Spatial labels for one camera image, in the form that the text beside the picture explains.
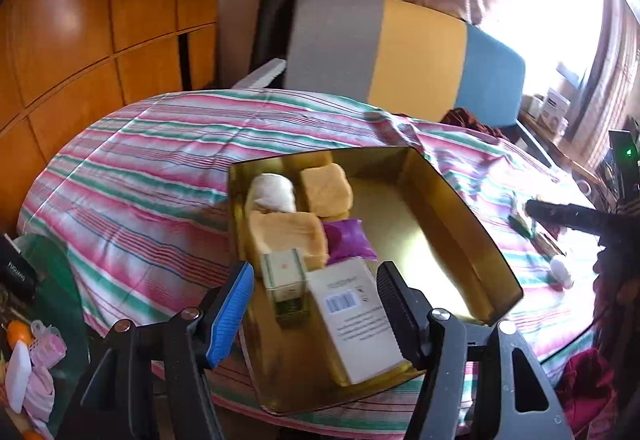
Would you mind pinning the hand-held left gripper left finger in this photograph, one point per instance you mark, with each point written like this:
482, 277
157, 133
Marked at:
232, 315

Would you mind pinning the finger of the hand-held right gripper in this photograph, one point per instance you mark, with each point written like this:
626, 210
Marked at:
565, 216

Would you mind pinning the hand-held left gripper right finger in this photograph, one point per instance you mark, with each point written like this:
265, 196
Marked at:
395, 310

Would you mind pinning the clear snack packet green edge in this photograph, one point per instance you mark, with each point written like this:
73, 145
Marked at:
520, 225

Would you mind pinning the white carton box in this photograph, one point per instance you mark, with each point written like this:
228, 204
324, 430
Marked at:
350, 320

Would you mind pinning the small clear plastic packet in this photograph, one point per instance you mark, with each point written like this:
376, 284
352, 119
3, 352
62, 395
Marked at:
561, 270

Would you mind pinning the green white small box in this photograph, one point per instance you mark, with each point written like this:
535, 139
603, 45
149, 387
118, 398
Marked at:
282, 275

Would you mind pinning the purple packet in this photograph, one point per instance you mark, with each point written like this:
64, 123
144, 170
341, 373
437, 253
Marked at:
345, 240

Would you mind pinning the gold tin box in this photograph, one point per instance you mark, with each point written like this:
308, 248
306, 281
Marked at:
395, 210

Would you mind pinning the yellow sponge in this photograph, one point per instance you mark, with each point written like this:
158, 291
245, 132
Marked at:
290, 232
327, 190

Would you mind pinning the white bandage roll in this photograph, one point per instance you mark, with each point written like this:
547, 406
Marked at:
272, 192

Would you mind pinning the wooden side table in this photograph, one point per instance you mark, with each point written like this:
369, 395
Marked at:
565, 152

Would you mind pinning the striped window curtain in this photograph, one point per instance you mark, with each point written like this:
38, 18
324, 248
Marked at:
610, 84

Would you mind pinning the white printed box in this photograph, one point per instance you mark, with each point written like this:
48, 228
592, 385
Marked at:
555, 107

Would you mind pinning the small white cup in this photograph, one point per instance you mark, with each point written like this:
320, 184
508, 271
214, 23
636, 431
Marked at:
536, 105

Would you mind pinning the dark red cloth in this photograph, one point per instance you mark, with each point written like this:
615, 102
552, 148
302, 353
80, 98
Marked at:
465, 117

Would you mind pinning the striped tablecloth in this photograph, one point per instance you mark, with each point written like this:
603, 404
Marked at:
150, 169

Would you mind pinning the magenta cloth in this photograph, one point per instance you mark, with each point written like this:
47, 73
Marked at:
585, 385

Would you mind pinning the green plastic bag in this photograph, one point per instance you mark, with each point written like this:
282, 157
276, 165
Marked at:
55, 280

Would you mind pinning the pink cloth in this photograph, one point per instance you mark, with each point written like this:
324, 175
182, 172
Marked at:
40, 395

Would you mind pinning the orange ball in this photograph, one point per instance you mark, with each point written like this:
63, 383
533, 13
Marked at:
19, 334

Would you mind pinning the black case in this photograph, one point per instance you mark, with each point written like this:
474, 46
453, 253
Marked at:
17, 270

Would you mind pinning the grey yellow blue chair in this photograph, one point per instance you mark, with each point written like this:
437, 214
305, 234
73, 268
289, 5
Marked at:
415, 54

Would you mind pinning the white plastic bottle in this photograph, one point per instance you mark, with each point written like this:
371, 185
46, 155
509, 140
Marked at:
19, 375

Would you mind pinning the white foam board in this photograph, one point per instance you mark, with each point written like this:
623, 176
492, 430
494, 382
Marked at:
260, 73

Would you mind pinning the wooden cabinet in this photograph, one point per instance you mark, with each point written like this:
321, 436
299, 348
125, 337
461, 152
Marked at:
75, 19

